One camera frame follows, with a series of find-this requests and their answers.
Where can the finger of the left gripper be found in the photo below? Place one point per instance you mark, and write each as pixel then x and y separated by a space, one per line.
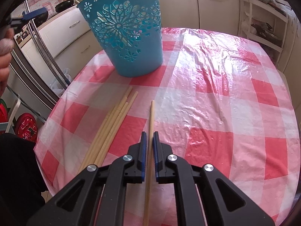
pixel 39 14

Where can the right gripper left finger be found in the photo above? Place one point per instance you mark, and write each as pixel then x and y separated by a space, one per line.
pixel 96 196

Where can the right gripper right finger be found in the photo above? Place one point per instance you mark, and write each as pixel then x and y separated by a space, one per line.
pixel 204 196

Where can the person's hand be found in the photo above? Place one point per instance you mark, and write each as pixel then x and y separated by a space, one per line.
pixel 7 45

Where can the black frying pan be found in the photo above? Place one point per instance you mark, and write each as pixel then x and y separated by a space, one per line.
pixel 64 6

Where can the blue perforated plastic basket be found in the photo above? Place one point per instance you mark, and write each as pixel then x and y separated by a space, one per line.
pixel 129 31

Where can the red white checkered tablecloth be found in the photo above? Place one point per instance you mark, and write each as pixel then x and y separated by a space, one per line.
pixel 218 99

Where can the white rolling storage cart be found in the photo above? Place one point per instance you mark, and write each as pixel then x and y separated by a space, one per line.
pixel 266 24

